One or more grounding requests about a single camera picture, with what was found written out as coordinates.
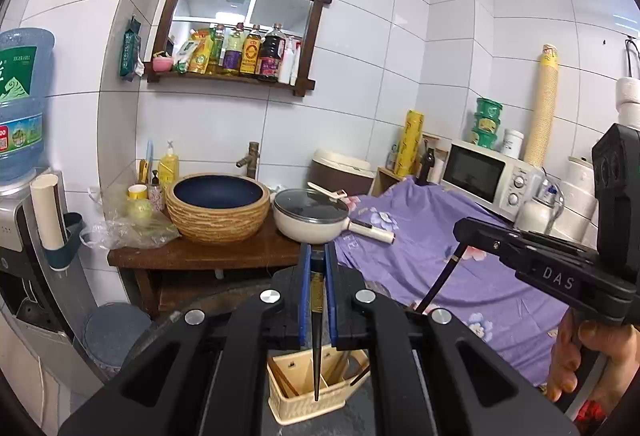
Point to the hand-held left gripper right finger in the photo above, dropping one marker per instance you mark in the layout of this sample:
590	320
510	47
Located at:
331	296

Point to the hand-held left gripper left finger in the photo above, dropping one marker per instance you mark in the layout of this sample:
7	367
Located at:
305	296

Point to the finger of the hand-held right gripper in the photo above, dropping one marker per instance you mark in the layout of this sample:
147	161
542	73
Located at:
490	241

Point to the brown wooden chopstick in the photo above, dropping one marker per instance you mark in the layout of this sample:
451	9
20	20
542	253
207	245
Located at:
341	366
287	383

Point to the cream plastic utensil holder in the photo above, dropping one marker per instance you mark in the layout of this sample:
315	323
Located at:
300	408

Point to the person's right hand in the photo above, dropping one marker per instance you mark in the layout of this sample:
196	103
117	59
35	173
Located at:
562	356

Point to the white steel kettle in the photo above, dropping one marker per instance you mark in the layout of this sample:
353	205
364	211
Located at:
532	216

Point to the cream frying pan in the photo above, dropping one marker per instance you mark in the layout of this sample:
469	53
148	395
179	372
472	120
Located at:
307	228

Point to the white microwave oven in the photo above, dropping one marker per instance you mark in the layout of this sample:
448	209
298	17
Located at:
470	171

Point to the purple floral cloth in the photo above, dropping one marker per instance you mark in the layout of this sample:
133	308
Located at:
400	266

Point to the glass pan lid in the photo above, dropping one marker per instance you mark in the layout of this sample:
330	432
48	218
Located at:
310	206

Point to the brown glass bottle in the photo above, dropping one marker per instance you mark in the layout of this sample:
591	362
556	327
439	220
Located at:
427	166

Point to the white jar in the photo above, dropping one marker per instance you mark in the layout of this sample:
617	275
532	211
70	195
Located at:
512	144

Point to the white rice paddle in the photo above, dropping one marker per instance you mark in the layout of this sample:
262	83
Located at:
325	190

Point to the dark wooden washstand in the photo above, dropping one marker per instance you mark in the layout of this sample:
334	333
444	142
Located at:
200	256

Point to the ribbed brown wash basin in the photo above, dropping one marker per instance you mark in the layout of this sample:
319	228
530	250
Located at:
217	221

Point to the small wooden box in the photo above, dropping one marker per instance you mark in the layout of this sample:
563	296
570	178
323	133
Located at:
385	181

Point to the yellow wrap roll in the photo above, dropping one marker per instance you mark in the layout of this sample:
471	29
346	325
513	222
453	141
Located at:
411	141

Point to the brown white rice cooker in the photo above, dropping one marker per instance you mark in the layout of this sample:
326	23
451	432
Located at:
345	169

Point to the tall beige paper cup stack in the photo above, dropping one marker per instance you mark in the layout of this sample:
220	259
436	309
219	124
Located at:
541	111

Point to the bronze faucet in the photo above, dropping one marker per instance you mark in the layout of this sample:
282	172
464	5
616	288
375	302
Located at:
250	161

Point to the floral pump bottle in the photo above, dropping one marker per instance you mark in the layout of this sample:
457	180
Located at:
156	193

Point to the yellow dish soap bottle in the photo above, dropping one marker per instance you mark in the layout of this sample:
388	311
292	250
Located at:
168	171

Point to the grey blue trash can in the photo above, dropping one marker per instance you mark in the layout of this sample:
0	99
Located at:
112	336

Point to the yellow cup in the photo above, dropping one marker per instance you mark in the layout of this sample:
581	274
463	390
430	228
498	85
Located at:
137	192

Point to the clear plastic bag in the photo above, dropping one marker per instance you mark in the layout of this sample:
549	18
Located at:
110	236

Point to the blue toothbrush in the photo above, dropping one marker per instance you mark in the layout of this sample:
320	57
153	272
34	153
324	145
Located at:
149	161

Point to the dark wooden mirror shelf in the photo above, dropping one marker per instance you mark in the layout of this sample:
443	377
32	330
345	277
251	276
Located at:
225	81

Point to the white plastic bottle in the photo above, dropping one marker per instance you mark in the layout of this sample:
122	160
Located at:
287	64

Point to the dark soy sauce bottle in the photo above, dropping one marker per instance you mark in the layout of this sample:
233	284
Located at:
271	56

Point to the blue cup holder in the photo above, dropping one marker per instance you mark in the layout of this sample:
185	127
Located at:
65	256

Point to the yellow label sauce bottle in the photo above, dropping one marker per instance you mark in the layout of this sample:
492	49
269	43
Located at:
251	54

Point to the purple label bottle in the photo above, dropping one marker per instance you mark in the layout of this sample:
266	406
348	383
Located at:
233	54

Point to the green oil bottle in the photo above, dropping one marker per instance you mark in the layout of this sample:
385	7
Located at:
216	51

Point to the yellow pouch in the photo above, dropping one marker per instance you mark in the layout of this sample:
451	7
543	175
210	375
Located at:
200	54

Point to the white green pouch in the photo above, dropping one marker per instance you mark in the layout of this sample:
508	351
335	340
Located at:
184	59

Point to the short white paper cup stack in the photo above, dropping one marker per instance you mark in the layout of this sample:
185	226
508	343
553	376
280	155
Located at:
47	211

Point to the pink bowl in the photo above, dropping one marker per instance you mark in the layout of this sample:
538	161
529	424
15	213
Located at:
163	65

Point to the grey water dispenser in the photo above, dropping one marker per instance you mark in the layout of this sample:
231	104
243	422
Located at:
20	276

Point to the green packet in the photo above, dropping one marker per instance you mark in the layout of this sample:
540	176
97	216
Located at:
130	49

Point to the blue water cooler bottle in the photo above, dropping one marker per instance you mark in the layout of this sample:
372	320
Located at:
22	116

